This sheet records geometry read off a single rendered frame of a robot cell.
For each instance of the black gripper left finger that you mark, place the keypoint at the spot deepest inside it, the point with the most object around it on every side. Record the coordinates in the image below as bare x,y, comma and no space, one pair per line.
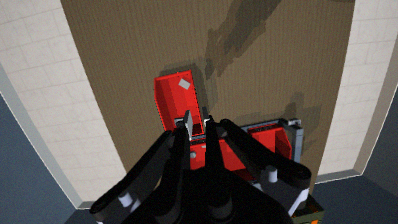
122,199

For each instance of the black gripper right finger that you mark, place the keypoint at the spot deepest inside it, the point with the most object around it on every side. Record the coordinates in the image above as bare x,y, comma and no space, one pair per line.
281,178

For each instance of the red open-front bin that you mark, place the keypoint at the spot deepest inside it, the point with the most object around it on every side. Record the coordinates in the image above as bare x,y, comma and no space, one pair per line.
232,162
199,160
172,101
276,141

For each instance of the grey metal shelf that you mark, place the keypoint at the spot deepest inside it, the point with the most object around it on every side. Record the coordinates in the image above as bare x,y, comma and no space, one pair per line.
297,135

